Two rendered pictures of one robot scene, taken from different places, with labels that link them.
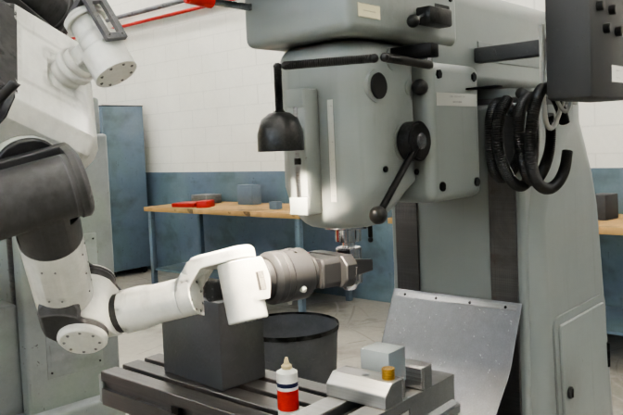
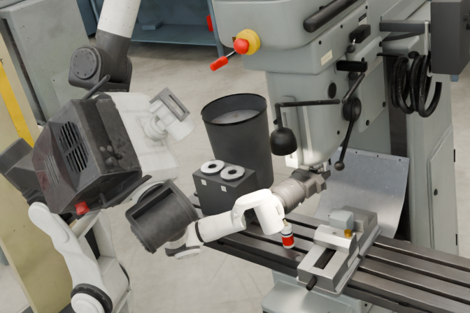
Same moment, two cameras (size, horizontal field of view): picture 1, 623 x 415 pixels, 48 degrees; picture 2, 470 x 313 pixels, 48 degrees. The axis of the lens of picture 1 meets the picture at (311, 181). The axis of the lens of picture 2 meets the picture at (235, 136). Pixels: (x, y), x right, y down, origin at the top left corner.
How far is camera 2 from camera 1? 0.73 m
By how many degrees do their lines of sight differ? 24
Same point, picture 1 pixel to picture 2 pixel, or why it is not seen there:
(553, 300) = (426, 149)
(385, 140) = (336, 117)
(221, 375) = not seen: hidden behind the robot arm
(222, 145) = not seen: outside the picture
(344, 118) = (314, 114)
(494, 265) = (392, 137)
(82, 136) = (174, 170)
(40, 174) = (171, 215)
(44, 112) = (156, 170)
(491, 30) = (388, 1)
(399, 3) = (340, 37)
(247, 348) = not seen: hidden behind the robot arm
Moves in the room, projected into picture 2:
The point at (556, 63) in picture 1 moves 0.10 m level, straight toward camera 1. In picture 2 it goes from (437, 54) to (440, 68)
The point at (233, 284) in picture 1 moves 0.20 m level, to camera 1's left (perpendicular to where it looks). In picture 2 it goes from (264, 216) to (196, 230)
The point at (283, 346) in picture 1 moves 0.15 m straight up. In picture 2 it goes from (235, 127) to (231, 107)
